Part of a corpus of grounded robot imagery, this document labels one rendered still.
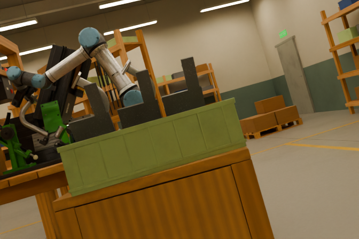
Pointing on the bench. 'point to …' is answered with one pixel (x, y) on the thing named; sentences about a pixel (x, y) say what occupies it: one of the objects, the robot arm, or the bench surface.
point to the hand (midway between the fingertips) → (30, 102)
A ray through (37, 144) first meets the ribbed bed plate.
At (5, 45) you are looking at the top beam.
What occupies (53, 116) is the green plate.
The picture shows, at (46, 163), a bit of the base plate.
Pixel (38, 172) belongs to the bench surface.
